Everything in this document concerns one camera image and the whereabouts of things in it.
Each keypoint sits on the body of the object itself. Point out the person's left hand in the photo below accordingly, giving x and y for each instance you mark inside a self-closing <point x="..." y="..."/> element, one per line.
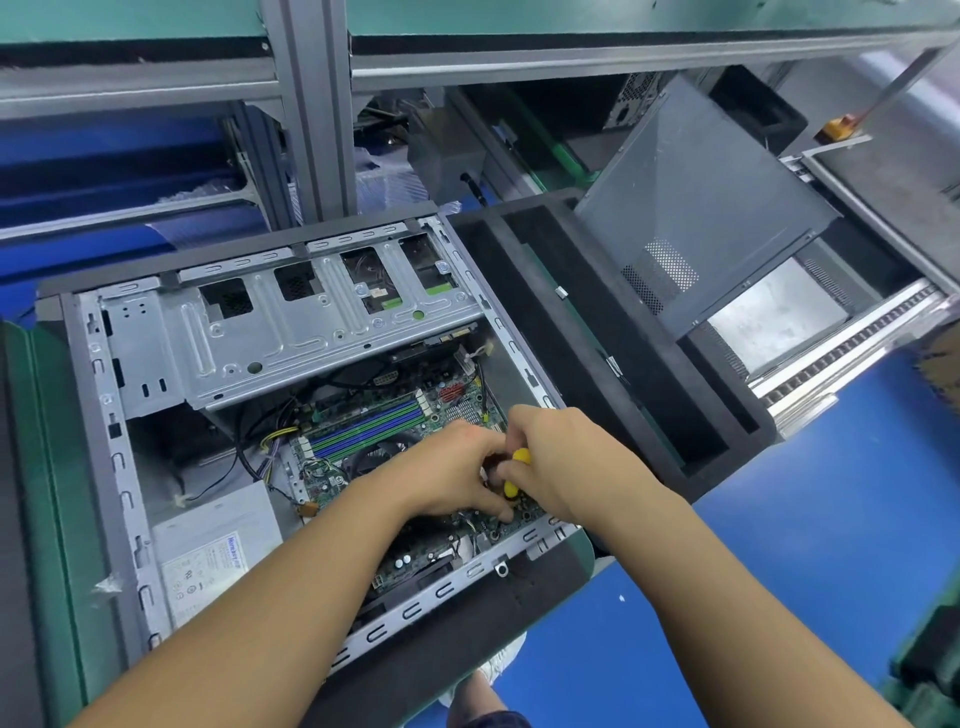
<point x="443" y="473"/>

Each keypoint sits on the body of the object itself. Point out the person's right hand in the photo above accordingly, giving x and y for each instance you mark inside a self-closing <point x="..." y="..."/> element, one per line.
<point x="578" y="468"/>

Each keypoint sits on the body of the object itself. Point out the black CPU fan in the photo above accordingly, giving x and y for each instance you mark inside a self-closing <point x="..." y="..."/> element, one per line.
<point x="383" y="450"/>

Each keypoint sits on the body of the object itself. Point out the green motherboard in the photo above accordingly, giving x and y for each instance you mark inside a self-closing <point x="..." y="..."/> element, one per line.
<point x="360" y="428"/>

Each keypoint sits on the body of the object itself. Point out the dark grey computer case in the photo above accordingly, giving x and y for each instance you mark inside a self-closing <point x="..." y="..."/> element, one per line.
<point x="285" y="315"/>

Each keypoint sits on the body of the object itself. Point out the grey case side panel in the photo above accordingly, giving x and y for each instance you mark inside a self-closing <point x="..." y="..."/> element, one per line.
<point x="705" y="203"/>

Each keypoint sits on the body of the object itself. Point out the distant computer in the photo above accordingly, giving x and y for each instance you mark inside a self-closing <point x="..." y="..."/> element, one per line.
<point x="630" y="102"/>

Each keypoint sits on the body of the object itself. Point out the person's left forearm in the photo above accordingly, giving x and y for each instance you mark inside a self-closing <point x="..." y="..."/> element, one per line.
<point x="240" y="630"/>

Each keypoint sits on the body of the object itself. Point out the person's right forearm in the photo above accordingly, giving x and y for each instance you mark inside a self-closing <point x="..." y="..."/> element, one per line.
<point x="750" y="630"/>

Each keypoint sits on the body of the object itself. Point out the person's white shoe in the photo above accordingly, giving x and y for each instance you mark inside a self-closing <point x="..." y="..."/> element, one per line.
<point x="503" y="660"/>

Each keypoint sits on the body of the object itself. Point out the black divided foam tray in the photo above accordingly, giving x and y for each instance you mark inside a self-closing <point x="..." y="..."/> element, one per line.
<point x="600" y="345"/>

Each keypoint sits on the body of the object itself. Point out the silver power supply unit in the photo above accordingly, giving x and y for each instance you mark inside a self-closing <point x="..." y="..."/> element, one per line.
<point x="218" y="548"/>

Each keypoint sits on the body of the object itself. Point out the grey metal conveyor plate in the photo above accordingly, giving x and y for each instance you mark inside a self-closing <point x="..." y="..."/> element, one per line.
<point x="780" y="315"/>

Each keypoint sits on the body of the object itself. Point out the clear plastic bag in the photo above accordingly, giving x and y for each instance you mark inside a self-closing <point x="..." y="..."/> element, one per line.
<point x="393" y="180"/>

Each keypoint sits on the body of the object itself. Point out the stack of green plastic pallets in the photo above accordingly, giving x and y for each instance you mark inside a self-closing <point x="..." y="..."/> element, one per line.
<point x="930" y="660"/>

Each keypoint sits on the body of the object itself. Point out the grey padded green pallet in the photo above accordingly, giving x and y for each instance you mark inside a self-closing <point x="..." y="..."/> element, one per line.
<point x="908" y="203"/>

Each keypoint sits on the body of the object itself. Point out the blue plastic crate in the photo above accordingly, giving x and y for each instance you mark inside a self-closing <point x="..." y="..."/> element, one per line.
<point x="120" y="195"/>

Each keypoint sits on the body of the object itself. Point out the yellow push button box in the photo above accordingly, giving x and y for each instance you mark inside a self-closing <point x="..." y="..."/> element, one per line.
<point x="837" y="128"/>

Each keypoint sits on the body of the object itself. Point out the long green workbench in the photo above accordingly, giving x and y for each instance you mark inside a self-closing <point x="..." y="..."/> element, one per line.
<point x="450" y="23"/>

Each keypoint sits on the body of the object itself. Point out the aluminium conveyor frame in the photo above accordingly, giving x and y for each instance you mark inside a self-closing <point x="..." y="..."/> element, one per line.
<point x="855" y="353"/>

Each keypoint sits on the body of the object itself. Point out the thick aluminium frame post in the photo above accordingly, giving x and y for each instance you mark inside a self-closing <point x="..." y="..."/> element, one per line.
<point x="315" y="105"/>

